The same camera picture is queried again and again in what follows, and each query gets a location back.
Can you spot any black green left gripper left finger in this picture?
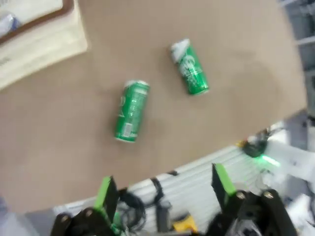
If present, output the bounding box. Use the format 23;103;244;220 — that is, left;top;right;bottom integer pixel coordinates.
50;175;124;236

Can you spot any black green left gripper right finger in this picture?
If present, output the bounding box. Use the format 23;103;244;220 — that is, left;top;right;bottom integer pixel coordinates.
205;162;300;236

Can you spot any green drink can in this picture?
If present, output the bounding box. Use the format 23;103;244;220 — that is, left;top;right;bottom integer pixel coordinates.
113;79;151;144
169;38;210;96

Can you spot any cream basket with brown rim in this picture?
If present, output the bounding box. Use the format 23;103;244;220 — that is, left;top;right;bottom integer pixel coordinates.
0;0;89;91

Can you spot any slotted aluminium mounting plate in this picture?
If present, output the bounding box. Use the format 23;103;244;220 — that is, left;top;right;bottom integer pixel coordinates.
53;145;271;236

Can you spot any yellow black small device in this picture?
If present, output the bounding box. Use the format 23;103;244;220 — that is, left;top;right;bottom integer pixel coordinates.
172;213;197;233

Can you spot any black power adapter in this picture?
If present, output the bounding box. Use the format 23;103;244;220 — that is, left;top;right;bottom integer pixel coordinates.
155;200;173;232

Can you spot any loose black cable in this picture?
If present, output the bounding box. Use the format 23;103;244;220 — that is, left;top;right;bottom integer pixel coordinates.
118;188;148;229

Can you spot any black cable strap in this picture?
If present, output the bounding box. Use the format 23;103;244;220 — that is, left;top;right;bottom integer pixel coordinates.
150;177;165;197

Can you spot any coiled black cable bundle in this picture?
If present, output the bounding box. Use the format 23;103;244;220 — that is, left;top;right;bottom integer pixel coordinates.
236;127;271;158

